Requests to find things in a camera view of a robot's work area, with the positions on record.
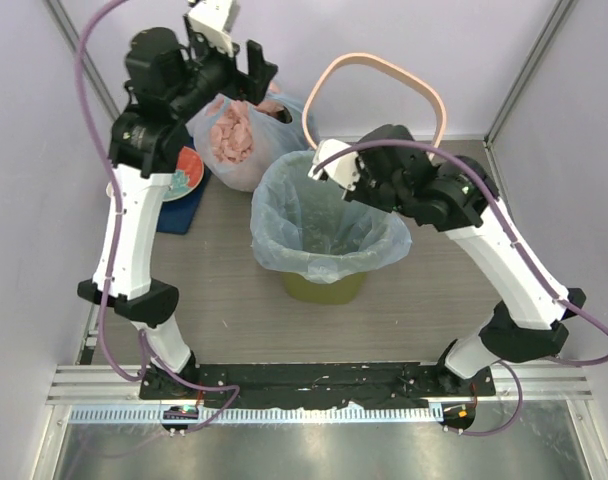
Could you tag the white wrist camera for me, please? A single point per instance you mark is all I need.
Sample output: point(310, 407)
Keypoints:
point(213, 20)
point(343, 171)

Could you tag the blue plastic bag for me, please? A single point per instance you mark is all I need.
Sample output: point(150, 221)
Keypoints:
point(304, 227)

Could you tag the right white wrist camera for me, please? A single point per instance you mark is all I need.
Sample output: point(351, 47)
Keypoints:
point(343, 171)

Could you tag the red floral plate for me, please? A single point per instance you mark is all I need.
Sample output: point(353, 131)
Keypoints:
point(187, 177)

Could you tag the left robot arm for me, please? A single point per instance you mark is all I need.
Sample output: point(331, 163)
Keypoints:
point(168, 84)

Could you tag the green trash bin pink rim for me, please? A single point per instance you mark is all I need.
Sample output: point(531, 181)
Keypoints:
point(338, 293)

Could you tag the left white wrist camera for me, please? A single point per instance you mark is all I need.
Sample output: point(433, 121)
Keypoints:
point(213, 20)

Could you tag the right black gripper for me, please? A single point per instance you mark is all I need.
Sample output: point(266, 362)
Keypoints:
point(359, 192)

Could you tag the bag filled with pink trash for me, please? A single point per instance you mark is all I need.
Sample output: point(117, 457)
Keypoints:
point(238, 141)

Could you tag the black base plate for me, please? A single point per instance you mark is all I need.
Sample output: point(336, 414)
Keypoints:
point(323, 386)

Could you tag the white slotted cable duct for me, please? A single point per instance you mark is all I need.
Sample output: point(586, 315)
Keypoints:
point(177, 414)

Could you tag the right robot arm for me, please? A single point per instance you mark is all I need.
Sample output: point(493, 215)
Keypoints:
point(456, 197)

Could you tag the dark blue mat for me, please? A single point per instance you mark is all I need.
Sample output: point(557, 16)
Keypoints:
point(177, 216)

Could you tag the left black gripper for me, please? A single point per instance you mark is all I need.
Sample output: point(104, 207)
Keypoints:
point(250, 87)

